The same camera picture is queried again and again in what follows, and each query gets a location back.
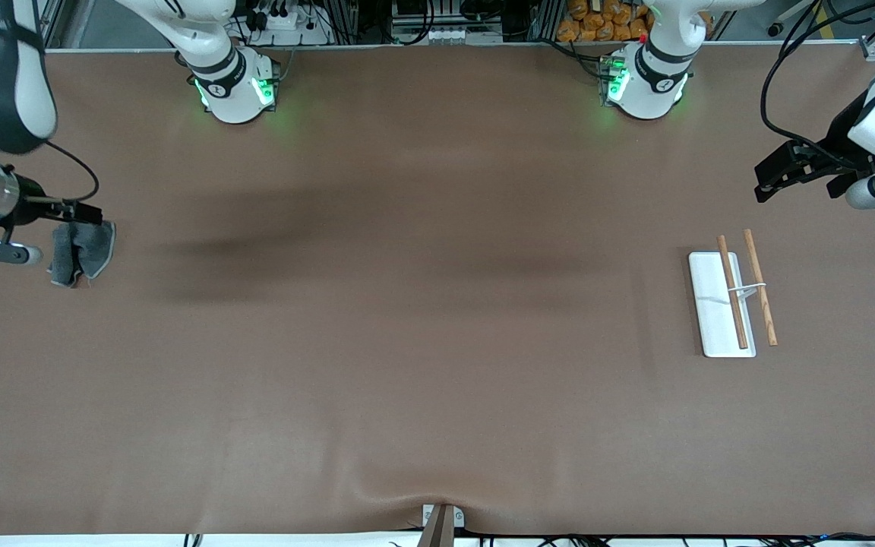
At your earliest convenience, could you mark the metal table edge clamp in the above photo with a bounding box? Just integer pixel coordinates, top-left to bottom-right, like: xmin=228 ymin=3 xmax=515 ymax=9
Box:
xmin=416 ymin=503 xmax=466 ymax=547

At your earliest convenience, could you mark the orange packaged goods pile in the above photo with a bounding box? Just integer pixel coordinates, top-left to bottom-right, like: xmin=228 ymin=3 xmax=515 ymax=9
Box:
xmin=557 ymin=0 xmax=652 ymax=43

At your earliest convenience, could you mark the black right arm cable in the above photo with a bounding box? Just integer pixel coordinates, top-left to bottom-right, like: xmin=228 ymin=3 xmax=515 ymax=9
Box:
xmin=0 ymin=139 xmax=101 ymax=204

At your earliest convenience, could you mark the grey and purple towel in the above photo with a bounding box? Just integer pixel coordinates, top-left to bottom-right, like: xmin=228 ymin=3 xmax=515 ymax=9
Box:
xmin=48 ymin=220 xmax=117 ymax=289

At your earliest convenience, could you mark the white rack base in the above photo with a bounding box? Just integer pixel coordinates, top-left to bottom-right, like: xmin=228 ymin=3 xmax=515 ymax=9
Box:
xmin=688 ymin=251 xmax=757 ymax=359

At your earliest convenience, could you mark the brown table mat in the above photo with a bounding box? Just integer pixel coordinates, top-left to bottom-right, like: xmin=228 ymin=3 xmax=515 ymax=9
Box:
xmin=0 ymin=42 xmax=875 ymax=537

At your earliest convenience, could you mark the white power strip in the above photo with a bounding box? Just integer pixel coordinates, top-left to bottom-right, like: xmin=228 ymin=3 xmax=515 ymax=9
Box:
xmin=244 ymin=0 xmax=326 ymax=44

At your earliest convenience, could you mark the wooden rack rod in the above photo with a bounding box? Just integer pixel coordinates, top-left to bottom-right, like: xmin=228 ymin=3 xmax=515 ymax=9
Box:
xmin=716 ymin=235 xmax=750 ymax=350
xmin=743 ymin=229 xmax=779 ymax=347

